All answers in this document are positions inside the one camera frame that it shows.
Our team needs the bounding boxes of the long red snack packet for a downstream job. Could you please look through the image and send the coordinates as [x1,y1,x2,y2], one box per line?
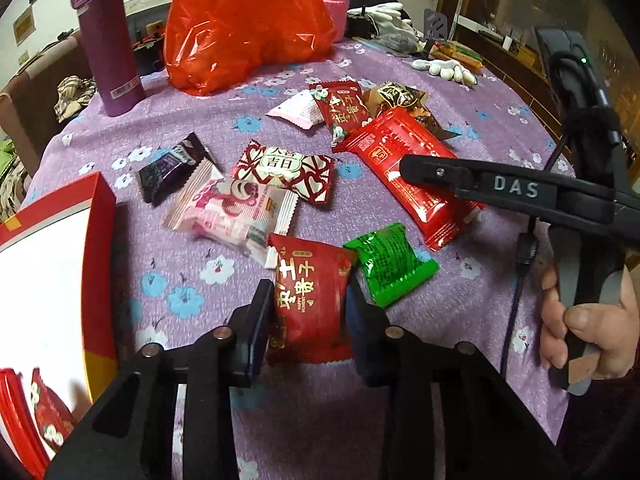
[334,107,483,252]

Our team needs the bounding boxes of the red date snack packet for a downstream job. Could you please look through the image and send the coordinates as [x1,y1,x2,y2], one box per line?
[267,234,358,366]

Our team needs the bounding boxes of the brown gold snack packet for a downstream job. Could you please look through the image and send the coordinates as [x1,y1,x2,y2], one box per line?
[363,82,460,141]

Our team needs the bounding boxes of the green candy packet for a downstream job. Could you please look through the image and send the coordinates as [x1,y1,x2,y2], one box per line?
[343,222,439,308]

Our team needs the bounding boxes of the pink bear snack packet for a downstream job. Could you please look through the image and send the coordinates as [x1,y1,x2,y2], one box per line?
[163,159,298,269]

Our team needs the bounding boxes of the right hand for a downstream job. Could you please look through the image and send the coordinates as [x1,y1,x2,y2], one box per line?
[539,266,639,379]

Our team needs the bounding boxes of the small red flower packet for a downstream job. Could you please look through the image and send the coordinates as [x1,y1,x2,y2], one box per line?
[309,80,372,153]

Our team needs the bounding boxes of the red white heart packet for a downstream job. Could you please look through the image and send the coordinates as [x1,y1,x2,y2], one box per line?
[231,140,334,205]

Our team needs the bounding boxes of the purple floral tablecloth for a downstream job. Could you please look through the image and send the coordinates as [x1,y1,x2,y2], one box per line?
[22,37,576,480]

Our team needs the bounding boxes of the pale pink snack packet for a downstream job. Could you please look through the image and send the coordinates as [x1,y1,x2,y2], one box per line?
[267,90,324,130]

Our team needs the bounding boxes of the white gloves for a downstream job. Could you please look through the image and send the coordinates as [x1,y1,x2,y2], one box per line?
[347,1,420,38]

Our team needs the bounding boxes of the black purple snack packet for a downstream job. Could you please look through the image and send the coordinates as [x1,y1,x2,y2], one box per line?
[137,132,214,207]

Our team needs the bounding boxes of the red gift box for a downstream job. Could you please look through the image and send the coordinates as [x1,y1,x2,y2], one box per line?
[0,171,120,480]

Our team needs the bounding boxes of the red packet in box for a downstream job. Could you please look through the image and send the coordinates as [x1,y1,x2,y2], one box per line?
[1,368,76,479]

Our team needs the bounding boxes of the red plastic bag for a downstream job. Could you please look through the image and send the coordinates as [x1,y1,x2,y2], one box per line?
[164,0,336,96]

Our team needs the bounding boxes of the patterned cloth on sofa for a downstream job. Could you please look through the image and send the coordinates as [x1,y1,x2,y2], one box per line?
[54,75,96,124]

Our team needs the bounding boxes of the brown sofa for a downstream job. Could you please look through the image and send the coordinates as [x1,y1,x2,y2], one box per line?
[0,30,92,177]

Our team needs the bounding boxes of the purple thermos bottle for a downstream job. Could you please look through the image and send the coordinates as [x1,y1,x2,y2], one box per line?
[70,0,145,117]

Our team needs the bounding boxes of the black cable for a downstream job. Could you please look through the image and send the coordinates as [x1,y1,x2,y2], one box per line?
[499,134,572,378]

